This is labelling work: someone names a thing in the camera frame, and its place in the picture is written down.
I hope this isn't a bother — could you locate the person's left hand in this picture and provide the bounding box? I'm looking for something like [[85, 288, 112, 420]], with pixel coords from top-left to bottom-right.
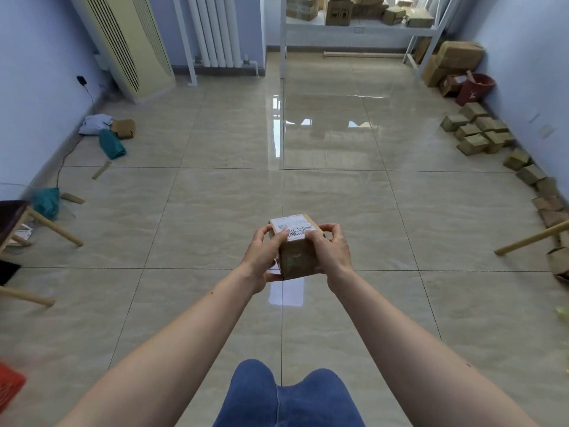
[[240, 227, 290, 295]]

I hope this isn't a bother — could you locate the person's right hand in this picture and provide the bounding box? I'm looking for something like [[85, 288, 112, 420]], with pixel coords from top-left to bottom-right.
[[306, 223, 353, 294]]

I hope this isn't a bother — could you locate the small labelled cardboard box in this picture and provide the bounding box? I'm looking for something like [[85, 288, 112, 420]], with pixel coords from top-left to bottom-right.
[[268, 214, 324, 281]]

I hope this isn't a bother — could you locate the person's left forearm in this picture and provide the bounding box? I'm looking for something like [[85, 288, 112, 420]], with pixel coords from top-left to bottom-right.
[[57, 265, 266, 427]]

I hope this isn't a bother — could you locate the person's right forearm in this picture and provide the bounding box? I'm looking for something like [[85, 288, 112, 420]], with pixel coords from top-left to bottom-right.
[[327, 265, 541, 427]]

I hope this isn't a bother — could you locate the person's left leg in jeans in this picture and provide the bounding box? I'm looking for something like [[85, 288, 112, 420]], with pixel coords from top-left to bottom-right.
[[212, 359, 280, 427]]

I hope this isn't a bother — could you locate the person's leg in jeans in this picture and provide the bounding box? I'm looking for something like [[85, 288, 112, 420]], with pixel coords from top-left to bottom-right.
[[276, 368, 366, 427], [212, 359, 280, 427]]

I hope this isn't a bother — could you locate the person's right leg in jeans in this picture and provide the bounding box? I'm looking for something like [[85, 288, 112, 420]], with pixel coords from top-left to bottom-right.
[[276, 368, 366, 427]]

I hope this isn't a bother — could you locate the small plain cardboard box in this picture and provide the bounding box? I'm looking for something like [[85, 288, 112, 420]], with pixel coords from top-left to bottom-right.
[[111, 118, 137, 139]]

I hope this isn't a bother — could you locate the teal plastic mailer bag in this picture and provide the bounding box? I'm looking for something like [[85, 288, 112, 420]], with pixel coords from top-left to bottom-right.
[[30, 187, 61, 221], [98, 128, 128, 160]]

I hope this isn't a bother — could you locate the thin wooden floor strip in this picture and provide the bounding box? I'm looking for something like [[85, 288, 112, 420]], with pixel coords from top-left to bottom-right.
[[323, 50, 408, 58]]

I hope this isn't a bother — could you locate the heap of small cardboard boxes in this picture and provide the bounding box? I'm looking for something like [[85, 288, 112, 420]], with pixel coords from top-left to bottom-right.
[[440, 102, 516, 156]]

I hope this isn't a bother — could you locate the large flat cardboard box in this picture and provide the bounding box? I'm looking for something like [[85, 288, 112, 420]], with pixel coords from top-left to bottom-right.
[[420, 54, 458, 88]]

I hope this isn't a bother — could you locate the small open cardboard box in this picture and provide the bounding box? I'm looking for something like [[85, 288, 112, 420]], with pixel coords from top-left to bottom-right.
[[439, 74, 468, 98]]

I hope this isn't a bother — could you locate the white plastic mailer bag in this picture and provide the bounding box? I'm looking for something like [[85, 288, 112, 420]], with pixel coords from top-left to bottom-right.
[[79, 114, 117, 137]]

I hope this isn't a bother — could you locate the white metal shelf rack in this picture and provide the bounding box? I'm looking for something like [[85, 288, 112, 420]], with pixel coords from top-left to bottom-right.
[[279, 0, 464, 79]]

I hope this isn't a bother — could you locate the long wooden stick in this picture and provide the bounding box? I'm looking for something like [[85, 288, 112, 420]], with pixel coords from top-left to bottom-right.
[[493, 219, 569, 256]]

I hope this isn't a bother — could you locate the red plastic bucket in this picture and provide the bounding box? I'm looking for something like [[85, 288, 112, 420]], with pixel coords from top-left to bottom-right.
[[455, 73, 497, 107]]

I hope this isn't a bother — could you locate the pile of boxes on shelf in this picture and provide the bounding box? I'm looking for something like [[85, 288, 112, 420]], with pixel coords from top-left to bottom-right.
[[286, 0, 435, 29]]

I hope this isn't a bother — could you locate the large brown cardboard box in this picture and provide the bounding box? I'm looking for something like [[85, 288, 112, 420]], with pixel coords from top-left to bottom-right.
[[435, 40, 486, 71]]

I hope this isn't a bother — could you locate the row of small cardboard boxes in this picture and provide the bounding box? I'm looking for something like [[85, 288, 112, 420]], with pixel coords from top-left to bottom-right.
[[502, 148, 569, 281]]

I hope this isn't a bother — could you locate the cream floor-standing air conditioner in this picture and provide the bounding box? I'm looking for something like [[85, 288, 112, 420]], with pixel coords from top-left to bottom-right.
[[68, 0, 177, 103]]

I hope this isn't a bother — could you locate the dark stool with wooden legs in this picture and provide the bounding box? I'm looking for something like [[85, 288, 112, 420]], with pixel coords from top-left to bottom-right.
[[0, 200, 84, 307]]

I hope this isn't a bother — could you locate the red plastic basket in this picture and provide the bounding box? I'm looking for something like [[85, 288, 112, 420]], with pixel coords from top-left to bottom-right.
[[0, 360, 27, 417]]

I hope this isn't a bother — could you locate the white metal frame post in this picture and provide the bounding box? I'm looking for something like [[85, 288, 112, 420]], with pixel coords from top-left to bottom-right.
[[171, 0, 199, 87]]

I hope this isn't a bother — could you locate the white wall radiator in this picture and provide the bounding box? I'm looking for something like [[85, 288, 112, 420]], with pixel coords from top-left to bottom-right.
[[186, 0, 244, 68]]

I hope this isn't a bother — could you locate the black power cable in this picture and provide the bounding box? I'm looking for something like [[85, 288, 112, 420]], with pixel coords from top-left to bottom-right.
[[55, 86, 96, 189]]

